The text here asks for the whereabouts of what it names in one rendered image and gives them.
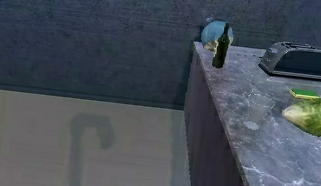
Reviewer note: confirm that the dark green glass bottle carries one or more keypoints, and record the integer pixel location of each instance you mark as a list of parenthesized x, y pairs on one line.
[(221, 51)]

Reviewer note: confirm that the blue round plate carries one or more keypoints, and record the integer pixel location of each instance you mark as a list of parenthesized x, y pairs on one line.
[(210, 34)]

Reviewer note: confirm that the clear drinking glass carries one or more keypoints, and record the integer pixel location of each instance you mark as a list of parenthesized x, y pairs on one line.
[(257, 110)]

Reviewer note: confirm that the grey marble kitchen counter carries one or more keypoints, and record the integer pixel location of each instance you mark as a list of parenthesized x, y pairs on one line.
[(271, 160)]

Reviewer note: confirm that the black toaster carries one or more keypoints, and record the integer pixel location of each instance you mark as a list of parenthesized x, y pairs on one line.
[(298, 61)]

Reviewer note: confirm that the green and yellow sponge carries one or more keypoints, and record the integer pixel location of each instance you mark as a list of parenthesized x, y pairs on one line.
[(304, 93)]

